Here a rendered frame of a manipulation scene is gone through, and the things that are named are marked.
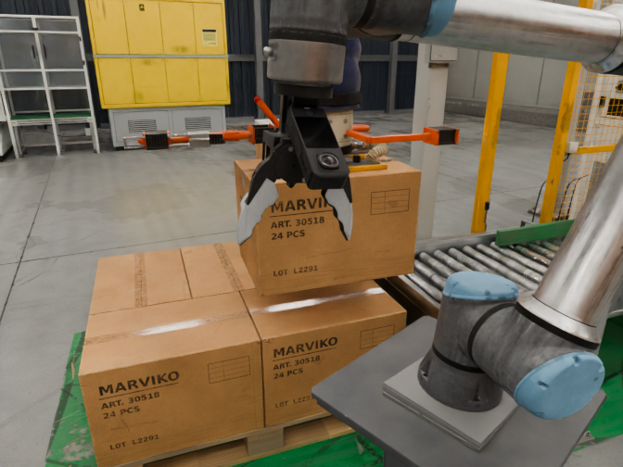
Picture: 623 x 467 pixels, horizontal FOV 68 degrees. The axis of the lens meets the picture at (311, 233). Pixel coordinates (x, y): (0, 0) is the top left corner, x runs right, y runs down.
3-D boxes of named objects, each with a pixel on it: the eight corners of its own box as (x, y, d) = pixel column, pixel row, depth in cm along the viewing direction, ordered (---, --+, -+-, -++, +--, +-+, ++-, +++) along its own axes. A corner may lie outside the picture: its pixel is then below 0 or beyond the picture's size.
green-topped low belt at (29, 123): (99, 147, 839) (94, 111, 817) (100, 152, 795) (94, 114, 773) (19, 153, 791) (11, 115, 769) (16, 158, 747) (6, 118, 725)
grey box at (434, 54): (452, 62, 282) (457, 7, 272) (457, 62, 277) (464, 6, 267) (424, 62, 276) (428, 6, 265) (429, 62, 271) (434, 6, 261)
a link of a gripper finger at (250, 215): (234, 233, 63) (275, 179, 62) (242, 248, 58) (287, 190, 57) (214, 220, 61) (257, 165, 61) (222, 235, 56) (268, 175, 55)
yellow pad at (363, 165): (375, 164, 175) (375, 150, 173) (387, 170, 166) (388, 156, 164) (288, 170, 165) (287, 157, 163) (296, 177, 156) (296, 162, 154)
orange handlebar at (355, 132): (390, 130, 180) (390, 120, 179) (433, 142, 153) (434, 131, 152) (138, 145, 153) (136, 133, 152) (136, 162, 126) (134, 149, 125)
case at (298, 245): (370, 237, 213) (374, 151, 199) (413, 273, 177) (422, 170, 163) (239, 254, 196) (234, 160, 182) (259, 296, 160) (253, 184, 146)
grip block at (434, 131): (443, 140, 161) (444, 125, 159) (458, 144, 153) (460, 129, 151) (422, 142, 158) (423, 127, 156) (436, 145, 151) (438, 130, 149)
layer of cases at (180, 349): (319, 291, 287) (319, 230, 273) (400, 392, 199) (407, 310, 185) (110, 326, 249) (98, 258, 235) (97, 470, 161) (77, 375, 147)
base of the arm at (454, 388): (512, 384, 111) (521, 347, 107) (485, 425, 96) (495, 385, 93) (437, 350, 121) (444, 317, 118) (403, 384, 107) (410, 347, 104)
